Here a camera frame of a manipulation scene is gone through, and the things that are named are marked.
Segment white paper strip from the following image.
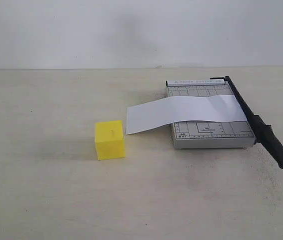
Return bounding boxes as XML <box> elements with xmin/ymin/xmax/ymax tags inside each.
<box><xmin>126</xmin><ymin>95</ymin><xmax>247</xmax><ymax>135</ymax></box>

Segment black cutter blade arm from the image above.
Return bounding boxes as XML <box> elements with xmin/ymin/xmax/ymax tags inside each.
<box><xmin>224</xmin><ymin>76</ymin><xmax>283</xmax><ymax>169</ymax></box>

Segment grey paper cutter base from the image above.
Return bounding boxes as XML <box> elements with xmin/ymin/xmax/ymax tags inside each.
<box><xmin>166</xmin><ymin>77</ymin><xmax>256</xmax><ymax>149</ymax></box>

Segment yellow cube block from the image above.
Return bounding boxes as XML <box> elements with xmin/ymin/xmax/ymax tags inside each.
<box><xmin>94</xmin><ymin>120</ymin><xmax>126</xmax><ymax>161</ymax></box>

